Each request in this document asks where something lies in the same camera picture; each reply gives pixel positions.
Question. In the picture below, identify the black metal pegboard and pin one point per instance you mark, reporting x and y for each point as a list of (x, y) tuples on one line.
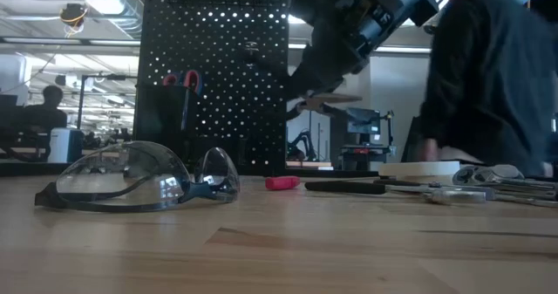
[(218, 89)]

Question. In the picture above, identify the black lab robot arm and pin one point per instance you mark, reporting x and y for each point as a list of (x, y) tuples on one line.
[(301, 143)]

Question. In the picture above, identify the white masking tape roll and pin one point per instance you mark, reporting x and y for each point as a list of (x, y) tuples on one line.
[(418, 168)]

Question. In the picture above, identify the clear safety glasses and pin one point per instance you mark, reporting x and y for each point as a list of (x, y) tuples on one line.
[(131, 176)]

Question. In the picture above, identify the short black pegboard bin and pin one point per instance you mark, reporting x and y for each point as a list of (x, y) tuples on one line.
[(252, 152)]

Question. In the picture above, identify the tall black pegboard bin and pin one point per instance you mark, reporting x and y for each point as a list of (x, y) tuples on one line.
[(161, 115)]

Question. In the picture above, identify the computer monitor on stand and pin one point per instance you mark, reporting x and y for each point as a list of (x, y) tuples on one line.
[(363, 120)]

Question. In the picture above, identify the black metal table frame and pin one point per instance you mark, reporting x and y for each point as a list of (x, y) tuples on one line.
[(26, 168)]

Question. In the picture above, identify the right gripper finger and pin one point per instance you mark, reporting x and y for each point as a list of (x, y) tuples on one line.
[(322, 82), (327, 103)]

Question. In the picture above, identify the silver ratchet wrench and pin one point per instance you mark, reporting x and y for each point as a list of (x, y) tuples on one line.
[(484, 174)]

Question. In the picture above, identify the silver air duct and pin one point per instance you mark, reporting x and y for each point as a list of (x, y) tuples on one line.
[(113, 2)]

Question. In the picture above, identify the long fluorescent light fixture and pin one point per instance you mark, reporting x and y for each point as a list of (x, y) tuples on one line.
[(403, 49)]

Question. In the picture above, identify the silver double peg hook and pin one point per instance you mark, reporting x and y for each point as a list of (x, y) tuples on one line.
[(251, 52)]

